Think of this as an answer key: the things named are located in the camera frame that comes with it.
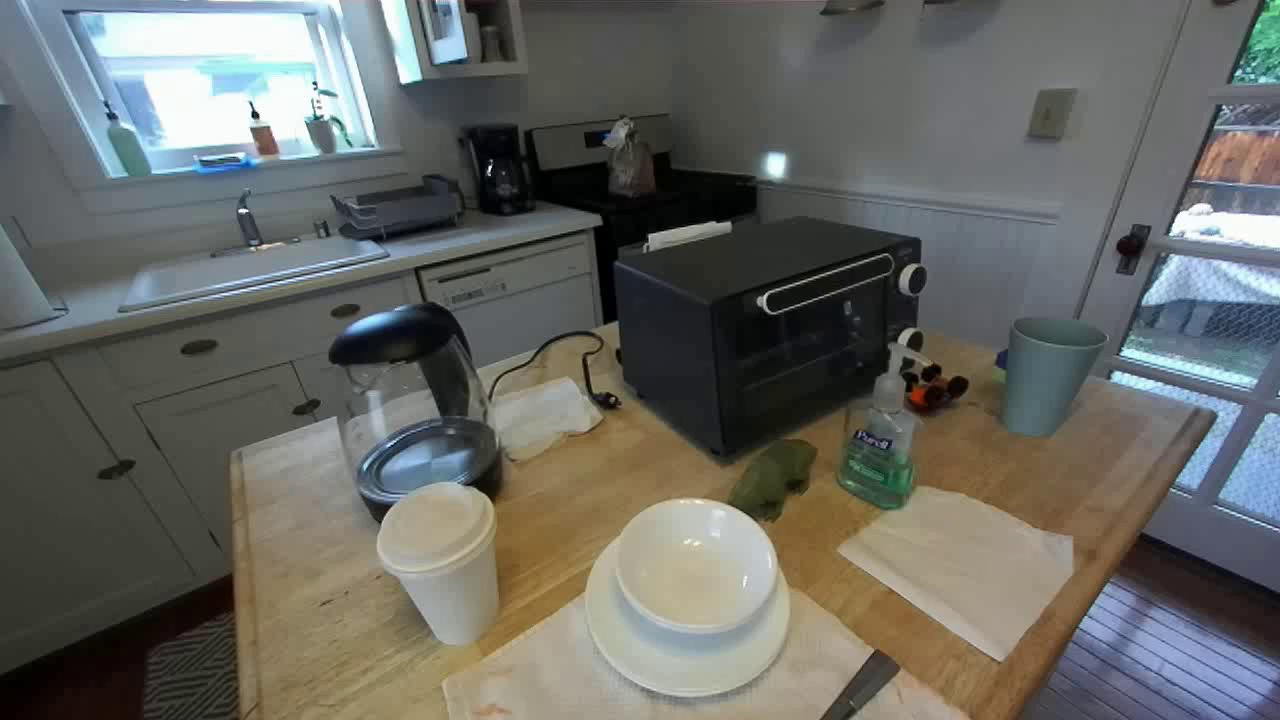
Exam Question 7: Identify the black power cord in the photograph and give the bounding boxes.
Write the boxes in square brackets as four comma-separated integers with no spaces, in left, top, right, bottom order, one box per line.
[481,322,625,414]

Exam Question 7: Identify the black toaster oven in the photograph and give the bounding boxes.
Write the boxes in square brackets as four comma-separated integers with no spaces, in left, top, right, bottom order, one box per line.
[613,216,930,465]

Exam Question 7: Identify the dark door handle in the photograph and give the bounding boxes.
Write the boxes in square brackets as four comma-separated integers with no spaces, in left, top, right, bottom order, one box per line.
[1113,220,1154,280]

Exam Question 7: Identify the black coffee maker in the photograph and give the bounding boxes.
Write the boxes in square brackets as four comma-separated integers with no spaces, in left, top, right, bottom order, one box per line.
[455,118,541,220]

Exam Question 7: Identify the white kitchen sink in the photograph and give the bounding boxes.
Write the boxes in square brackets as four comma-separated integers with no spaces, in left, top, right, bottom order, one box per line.
[114,230,391,315]

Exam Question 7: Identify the stained white cloth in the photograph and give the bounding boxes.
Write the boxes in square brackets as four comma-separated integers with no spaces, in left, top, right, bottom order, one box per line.
[440,585,973,720]

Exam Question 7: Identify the kitchen window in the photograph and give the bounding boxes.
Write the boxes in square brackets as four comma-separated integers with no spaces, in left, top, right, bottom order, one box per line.
[22,0,405,185]

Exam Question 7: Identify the metal faucet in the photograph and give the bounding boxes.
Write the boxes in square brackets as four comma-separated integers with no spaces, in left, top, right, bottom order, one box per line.
[233,187,267,253]

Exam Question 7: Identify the white counter cabinet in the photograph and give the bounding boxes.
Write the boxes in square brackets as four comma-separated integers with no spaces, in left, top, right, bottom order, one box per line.
[0,203,607,677]

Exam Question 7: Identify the teal plastic cup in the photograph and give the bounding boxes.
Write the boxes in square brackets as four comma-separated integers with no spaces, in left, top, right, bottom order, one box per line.
[997,312,1108,443]

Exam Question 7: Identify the white lidded paper cup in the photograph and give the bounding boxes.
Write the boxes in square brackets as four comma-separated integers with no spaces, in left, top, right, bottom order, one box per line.
[371,478,504,651]

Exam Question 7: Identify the green soap bottle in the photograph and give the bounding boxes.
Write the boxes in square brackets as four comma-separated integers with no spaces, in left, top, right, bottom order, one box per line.
[98,99,157,185]

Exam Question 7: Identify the white wall shelf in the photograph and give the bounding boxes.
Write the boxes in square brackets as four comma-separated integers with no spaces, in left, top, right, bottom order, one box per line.
[374,0,532,87]

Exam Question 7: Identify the white ceramic plate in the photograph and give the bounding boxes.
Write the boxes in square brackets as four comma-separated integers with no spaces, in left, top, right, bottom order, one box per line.
[579,536,797,704]

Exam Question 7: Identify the white glass pane door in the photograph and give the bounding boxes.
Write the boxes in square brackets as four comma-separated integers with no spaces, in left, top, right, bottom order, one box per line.
[1077,0,1280,596]

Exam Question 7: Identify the grey dish rack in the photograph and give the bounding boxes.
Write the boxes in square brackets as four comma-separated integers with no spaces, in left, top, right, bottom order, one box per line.
[326,171,467,245]

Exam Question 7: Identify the red bottle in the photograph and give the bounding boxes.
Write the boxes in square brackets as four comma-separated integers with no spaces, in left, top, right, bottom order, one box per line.
[242,95,283,159]

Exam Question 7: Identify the orange toy car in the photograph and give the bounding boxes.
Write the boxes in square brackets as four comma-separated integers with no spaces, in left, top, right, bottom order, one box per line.
[899,354,974,414]

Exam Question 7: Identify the black steel stove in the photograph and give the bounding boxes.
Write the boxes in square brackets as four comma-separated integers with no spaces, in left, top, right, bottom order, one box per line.
[522,111,759,322]

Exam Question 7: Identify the brown paper bag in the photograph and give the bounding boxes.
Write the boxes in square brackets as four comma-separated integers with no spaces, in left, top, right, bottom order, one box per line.
[601,111,660,203]

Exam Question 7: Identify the glass electric kettle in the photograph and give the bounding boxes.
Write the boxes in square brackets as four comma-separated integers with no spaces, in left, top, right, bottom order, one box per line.
[325,299,509,522]

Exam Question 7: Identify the blue dish sponge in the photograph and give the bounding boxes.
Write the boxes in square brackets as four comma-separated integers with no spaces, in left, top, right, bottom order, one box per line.
[189,148,260,181]

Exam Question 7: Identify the beige light switch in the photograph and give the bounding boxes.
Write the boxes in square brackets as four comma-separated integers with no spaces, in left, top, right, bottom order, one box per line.
[1023,85,1081,148]

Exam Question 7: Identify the grey floor rug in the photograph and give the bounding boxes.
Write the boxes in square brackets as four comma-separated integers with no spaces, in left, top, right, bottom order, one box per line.
[135,611,242,720]

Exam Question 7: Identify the green hand soap dispenser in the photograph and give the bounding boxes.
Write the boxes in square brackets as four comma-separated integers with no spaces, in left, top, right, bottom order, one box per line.
[834,341,929,516]

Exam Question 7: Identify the clear spray bottle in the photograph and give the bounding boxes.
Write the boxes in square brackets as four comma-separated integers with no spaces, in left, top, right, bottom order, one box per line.
[300,79,353,156]

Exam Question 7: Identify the white ceramic bowl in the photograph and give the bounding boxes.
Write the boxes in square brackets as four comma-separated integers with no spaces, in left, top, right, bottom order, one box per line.
[607,495,784,639]

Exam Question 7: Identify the small white cloth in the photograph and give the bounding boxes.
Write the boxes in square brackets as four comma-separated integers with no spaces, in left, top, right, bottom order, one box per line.
[482,370,607,468]

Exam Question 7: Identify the green scrubbing cloth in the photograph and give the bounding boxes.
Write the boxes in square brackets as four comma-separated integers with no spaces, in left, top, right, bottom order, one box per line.
[722,436,820,522]

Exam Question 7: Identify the white paper napkin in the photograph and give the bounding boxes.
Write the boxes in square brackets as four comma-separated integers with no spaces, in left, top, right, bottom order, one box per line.
[834,484,1081,663]

